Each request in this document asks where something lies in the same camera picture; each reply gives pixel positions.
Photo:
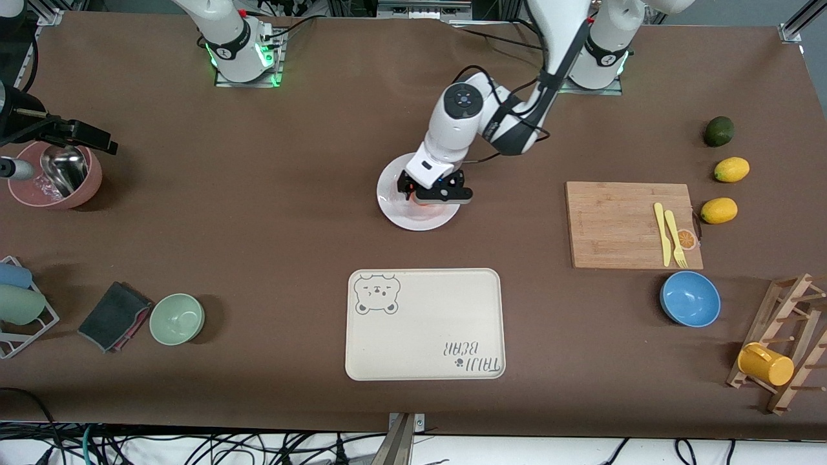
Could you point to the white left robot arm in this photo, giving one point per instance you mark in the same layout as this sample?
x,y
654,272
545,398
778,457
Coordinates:
x,y
452,123

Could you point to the dark green lime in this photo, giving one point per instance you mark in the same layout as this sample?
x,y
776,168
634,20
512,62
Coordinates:
x,y
718,131

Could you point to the pink bowl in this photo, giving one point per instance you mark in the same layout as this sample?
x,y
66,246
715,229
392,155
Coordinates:
x,y
26,194

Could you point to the aluminium frame bracket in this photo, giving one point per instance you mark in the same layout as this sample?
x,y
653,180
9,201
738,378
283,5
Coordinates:
x,y
50,16
791,31

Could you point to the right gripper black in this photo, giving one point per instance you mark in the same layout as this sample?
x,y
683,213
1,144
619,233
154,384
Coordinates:
x,y
57,131

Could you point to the cream tray with bear print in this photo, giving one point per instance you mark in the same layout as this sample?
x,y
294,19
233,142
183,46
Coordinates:
x,y
426,323

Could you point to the yellow plastic fork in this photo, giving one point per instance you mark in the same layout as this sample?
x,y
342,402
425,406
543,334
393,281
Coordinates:
x,y
672,226

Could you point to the dark grey folded cloth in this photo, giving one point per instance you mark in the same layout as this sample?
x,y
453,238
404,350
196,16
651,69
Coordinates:
x,y
113,315

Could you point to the yellow mug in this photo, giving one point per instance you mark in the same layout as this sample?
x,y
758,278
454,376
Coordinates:
x,y
765,365

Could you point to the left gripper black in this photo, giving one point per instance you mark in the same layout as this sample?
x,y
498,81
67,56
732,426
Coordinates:
x,y
408,183

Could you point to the aluminium profile bar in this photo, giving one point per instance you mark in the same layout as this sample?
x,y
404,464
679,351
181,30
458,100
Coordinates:
x,y
400,445

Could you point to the orange fruit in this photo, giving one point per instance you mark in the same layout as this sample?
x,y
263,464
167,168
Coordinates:
x,y
428,205

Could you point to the light blue cup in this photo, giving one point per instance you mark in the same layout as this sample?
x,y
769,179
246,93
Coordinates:
x,y
14,276

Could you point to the stainless steel cup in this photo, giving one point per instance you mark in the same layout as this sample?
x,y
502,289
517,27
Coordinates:
x,y
64,169

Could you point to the pale green cup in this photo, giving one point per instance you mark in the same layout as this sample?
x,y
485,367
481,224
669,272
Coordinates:
x,y
19,305

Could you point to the blue bowl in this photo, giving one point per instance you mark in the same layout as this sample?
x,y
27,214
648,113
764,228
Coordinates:
x,y
690,299

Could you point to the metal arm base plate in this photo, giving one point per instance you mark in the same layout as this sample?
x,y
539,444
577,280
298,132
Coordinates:
x,y
249,84
594,92

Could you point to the grey power strip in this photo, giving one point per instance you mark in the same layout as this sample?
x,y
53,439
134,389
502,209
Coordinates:
x,y
420,10

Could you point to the yellow lemon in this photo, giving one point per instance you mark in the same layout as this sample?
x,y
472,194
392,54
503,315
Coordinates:
x,y
731,169
718,210

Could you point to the yellow plastic knife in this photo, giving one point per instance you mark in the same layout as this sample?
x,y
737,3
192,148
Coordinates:
x,y
664,245

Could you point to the orange slice charm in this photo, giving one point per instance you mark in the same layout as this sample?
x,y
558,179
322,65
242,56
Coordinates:
x,y
686,239

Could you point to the white round plate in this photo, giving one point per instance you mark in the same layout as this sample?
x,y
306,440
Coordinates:
x,y
420,219

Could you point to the wooden peg rack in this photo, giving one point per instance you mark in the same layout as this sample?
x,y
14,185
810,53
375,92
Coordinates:
x,y
791,303

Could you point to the pale green bowl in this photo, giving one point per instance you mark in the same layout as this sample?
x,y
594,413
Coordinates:
x,y
176,319

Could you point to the wooden cutting board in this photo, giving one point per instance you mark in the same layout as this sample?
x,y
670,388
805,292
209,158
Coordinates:
x,y
607,213

